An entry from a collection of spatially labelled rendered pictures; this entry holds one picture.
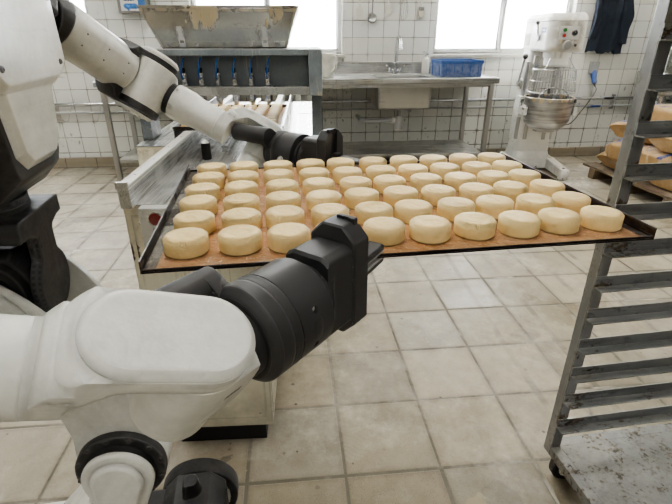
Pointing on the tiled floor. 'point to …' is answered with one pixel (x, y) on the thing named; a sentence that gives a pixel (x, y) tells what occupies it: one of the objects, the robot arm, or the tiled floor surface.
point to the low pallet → (633, 182)
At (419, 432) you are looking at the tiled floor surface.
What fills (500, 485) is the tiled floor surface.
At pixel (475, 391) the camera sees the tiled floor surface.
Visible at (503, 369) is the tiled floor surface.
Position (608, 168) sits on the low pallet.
